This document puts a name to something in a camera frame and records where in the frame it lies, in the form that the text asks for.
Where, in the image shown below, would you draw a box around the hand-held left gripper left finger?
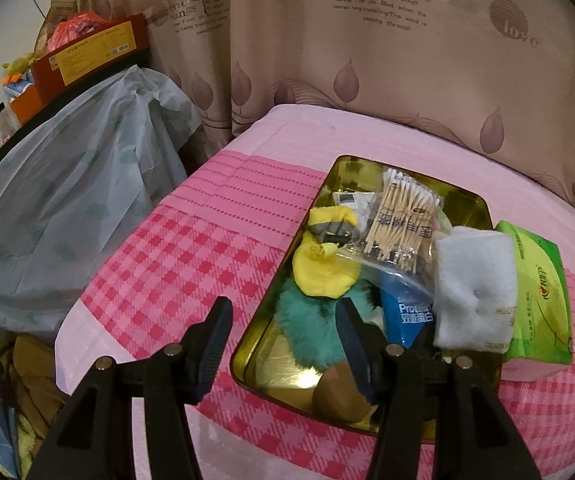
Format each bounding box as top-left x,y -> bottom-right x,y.
27,296 -> 234,480

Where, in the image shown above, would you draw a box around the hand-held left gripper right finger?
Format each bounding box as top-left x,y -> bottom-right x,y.
336,297 -> 543,480

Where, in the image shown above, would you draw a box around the brown makeup sponge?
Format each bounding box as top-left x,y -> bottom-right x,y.
312,362 -> 375,423

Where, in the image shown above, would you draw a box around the teal fluffy scrunchie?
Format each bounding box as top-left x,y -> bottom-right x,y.
273,280 -> 378,368

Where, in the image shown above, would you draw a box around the blue black drink packet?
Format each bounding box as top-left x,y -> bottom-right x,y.
380,280 -> 438,351

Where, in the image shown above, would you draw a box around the gold metal tin box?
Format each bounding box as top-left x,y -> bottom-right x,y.
230,156 -> 505,441

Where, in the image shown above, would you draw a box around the white towel gold lettering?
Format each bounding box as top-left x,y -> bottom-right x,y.
433,226 -> 518,356

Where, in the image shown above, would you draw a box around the bag of cotton swabs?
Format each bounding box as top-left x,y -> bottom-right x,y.
340,170 -> 451,301

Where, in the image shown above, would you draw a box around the white sachet packet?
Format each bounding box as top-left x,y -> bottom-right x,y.
330,187 -> 381,226

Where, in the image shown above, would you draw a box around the green tissue pack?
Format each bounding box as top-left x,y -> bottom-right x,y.
495,220 -> 574,378

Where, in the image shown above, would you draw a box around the pink checked blanket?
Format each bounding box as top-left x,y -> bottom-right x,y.
54,103 -> 575,480

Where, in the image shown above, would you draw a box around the yellow brown cloth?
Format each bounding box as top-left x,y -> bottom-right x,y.
0,335 -> 68,461

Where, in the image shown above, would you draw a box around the translucent grey plastic cover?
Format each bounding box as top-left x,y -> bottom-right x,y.
0,65 -> 203,346

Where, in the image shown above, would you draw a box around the beige leaf print curtain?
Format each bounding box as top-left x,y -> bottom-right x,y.
62,0 -> 575,211

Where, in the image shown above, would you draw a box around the small orange box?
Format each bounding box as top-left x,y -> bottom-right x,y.
10,82 -> 40,123

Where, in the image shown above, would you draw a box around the orange cardboard box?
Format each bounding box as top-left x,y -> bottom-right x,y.
30,14 -> 150,103

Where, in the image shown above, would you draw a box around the yellow plush toy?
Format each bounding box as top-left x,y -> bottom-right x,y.
2,52 -> 35,73

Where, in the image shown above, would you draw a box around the red plastic bag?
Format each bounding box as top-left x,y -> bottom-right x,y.
47,10 -> 113,53

